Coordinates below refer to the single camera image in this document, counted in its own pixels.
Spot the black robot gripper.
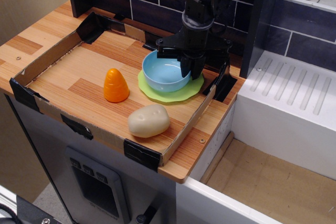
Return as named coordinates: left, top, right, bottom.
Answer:
left=156, top=24, right=233, bottom=80

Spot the light blue plastic bowl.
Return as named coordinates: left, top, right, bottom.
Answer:
left=142, top=50, right=191, bottom=92

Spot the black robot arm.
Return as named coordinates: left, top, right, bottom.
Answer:
left=156, top=0, right=232, bottom=79

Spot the green plastic plate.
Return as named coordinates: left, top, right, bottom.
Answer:
left=138, top=70, right=204, bottom=103

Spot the cardboard fence with black tape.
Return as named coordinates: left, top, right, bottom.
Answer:
left=10, top=13, right=244, bottom=179

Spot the beige toy potato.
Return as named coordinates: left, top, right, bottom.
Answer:
left=128, top=104, right=170, bottom=138

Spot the orange toy carrot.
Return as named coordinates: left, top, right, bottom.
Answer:
left=103, top=68, right=130, bottom=103

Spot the white toy sink basin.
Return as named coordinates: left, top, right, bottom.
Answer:
left=176, top=52, right=335, bottom=223

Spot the grey toy oven front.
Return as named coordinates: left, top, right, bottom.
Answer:
left=8, top=98, right=176, bottom=223

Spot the black device bottom left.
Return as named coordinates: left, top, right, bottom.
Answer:
left=1, top=195, right=61, bottom=224

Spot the dark grey vertical post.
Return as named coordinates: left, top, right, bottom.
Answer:
left=240, top=0, right=276, bottom=78

